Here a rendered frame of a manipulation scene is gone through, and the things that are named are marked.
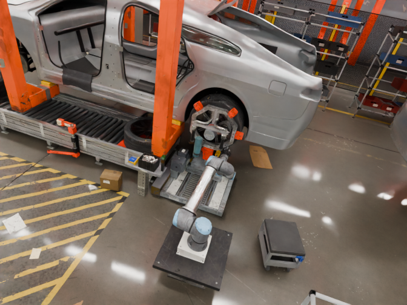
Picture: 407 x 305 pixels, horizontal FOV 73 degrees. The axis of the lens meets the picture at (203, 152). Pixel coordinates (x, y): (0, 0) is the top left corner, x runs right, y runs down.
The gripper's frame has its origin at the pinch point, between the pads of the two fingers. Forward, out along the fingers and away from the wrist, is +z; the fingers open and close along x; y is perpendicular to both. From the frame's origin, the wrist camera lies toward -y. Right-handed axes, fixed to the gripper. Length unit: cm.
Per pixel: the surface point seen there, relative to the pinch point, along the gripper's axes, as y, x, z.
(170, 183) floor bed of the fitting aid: 0, -79, -34
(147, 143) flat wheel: -57, -78, -22
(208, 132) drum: -33.3, 0.8, -20.5
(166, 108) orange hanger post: -83, -10, -43
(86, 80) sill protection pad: -162, -121, 11
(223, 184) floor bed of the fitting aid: 45, -34, -5
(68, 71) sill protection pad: -184, -137, 11
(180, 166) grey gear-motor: -13, -54, -28
